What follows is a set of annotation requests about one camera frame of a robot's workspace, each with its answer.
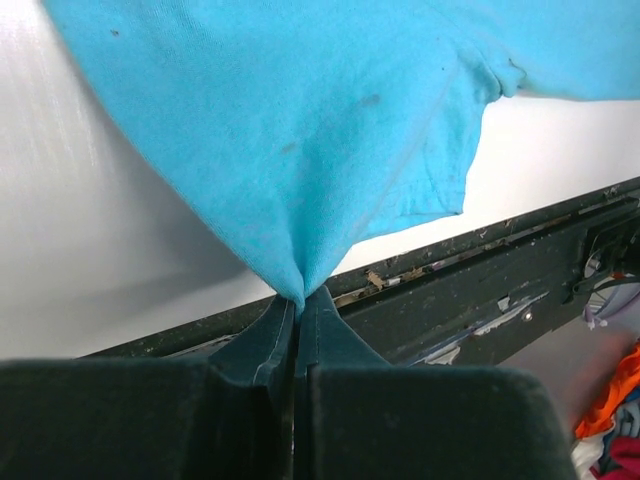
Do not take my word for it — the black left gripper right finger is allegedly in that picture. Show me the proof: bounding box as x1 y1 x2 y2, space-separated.
294 288 576 480

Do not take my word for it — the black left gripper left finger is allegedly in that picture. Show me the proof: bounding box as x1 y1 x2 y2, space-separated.
1 298 295 479

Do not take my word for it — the turquoise t shirt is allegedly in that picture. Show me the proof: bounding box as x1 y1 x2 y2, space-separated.
45 1 639 305

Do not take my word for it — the colourful clothes pile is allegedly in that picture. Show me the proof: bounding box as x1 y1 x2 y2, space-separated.
571 344 639 480

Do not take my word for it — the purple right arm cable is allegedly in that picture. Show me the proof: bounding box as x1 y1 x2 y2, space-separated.
582 284 640 334

